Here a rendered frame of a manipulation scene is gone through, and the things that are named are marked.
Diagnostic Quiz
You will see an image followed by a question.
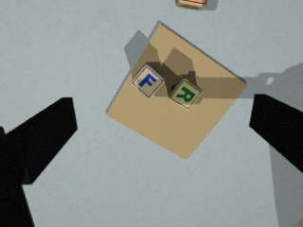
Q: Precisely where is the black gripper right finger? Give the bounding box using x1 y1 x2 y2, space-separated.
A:
249 94 303 173

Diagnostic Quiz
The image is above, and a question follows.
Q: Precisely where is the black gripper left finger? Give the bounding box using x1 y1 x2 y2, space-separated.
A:
0 97 78 227

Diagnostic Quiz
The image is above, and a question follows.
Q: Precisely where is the tan flat mat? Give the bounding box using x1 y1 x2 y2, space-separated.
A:
107 24 247 160

